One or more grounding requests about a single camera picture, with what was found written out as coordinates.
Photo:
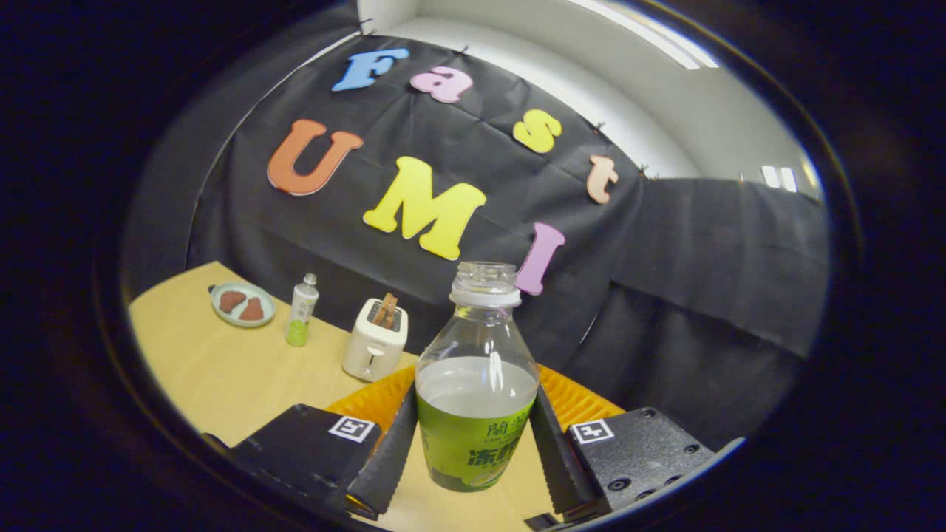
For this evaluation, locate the brown food piece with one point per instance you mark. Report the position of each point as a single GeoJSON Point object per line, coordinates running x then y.
{"type": "Point", "coordinates": [253, 309]}
{"type": "Point", "coordinates": [230, 301]}

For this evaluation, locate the black backdrop cloth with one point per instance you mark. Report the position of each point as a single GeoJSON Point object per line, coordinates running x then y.
{"type": "Point", "coordinates": [665, 258]}

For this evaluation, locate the brown bread slice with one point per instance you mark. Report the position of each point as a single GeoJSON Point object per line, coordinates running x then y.
{"type": "Point", "coordinates": [384, 310]}

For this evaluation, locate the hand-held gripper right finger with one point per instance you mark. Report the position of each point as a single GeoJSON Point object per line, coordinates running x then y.
{"type": "Point", "coordinates": [550, 451]}

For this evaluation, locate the cream toaster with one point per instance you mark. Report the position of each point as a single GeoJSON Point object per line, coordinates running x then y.
{"type": "Point", "coordinates": [373, 351]}

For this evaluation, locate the small green drink bottle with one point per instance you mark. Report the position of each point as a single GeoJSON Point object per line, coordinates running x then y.
{"type": "Point", "coordinates": [301, 314]}

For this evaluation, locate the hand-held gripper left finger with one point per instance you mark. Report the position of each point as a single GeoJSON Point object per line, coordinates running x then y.
{"type": "Point", "coordinates": [395, 451]}

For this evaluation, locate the wooden table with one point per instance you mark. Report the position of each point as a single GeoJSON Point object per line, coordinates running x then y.
{"type": "Point", "coordinates": [214, 369]}

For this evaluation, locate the green label juice bottle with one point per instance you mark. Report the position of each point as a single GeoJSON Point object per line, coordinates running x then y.
{"type": "Point", "coordinates": [473, 436]}

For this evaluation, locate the pale green plate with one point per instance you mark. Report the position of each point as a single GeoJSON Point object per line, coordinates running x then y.
{"type": "Point", "coordinates": [244, 323]}

